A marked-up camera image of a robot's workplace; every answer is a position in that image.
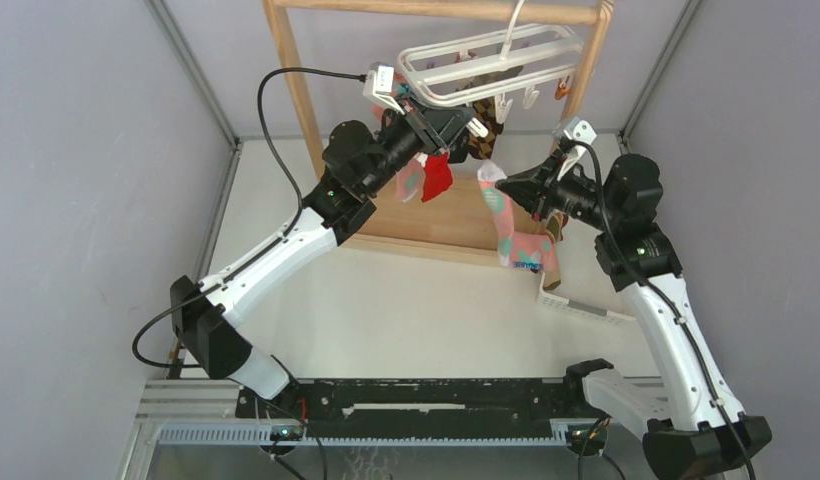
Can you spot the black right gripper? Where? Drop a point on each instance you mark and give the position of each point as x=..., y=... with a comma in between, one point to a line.
x=537, y=190

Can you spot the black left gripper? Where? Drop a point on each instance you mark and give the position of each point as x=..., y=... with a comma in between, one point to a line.
x=440, y=126

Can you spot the striped maroon orange green sock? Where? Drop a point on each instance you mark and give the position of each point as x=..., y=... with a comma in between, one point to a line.
x=554, y=225

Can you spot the red snowflake sock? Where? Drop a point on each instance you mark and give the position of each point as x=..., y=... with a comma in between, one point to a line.
x=438, y=177

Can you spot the pink sock with green patch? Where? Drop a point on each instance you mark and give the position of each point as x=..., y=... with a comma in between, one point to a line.
x=409, y=181

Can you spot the white plastic clip hanger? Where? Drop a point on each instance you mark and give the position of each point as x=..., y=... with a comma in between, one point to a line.
x=492, y=65

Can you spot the orange hanger clip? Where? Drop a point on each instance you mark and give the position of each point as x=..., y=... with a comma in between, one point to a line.
x=563, y=87

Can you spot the white perforated plastic basket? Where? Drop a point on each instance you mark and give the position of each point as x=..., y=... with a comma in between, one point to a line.
x=557, y=302

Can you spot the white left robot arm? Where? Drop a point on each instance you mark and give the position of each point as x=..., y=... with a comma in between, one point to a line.
x=207, y=314

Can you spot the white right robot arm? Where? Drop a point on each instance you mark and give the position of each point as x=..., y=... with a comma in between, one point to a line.
x=701, y=428

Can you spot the wooden hanger rack stand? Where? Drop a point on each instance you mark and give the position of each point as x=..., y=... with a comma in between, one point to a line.
x=390, y=187

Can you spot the dark navy sock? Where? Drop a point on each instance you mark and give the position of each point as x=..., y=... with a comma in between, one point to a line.
x=459, y=149

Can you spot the brown argyle sock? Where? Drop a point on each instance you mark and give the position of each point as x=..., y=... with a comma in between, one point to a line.
x=481, y=148

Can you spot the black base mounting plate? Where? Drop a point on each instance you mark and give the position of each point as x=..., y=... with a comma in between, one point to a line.
x=509, y=409

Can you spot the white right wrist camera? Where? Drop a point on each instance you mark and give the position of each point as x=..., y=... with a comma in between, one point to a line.
x=568, y=137

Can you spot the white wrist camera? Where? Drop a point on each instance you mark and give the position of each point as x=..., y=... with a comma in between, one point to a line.
x=378, y=87
x=568, y=137

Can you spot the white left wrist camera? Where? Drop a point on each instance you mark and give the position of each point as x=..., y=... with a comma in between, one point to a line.
x=378, y=87

